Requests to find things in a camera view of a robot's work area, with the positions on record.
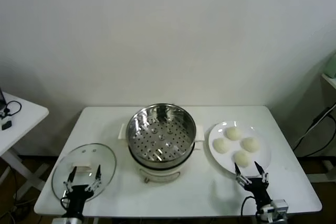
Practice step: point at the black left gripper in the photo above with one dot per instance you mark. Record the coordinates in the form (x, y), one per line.
(76, 197)

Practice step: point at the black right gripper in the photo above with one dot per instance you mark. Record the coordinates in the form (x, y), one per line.
(258, 192)

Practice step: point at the white steamed baozi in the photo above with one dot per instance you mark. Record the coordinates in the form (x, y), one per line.
(250, 144)
(221, 145)
(242, 158)
(233, 133)

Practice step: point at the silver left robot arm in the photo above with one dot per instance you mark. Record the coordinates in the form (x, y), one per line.
(69, 221)

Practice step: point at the stainless steel steamer basket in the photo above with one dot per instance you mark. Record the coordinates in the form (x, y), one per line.
(139, 119)

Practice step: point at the round glass pot lid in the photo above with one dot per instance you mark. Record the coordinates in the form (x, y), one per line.
(78, 153)

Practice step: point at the white round plate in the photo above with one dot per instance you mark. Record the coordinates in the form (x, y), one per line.
(223, 163)

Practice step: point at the white furniture foot bar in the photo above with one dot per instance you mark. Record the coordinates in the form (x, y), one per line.
(321, 178)

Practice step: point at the white electric cooker pot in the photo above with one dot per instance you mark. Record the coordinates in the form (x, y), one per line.
(157, 175)

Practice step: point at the white power strip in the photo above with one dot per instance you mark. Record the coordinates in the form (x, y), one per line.
(328, 165)

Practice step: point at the small white folding table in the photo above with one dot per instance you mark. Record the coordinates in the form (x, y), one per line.
(26, 119)

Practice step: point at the small black box device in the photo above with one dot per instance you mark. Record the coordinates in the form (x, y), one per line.
(7, 125)

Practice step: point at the white shelf board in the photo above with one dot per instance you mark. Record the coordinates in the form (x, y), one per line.
(330, 79)

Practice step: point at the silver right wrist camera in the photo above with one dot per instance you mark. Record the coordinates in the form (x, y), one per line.
(277, 205)

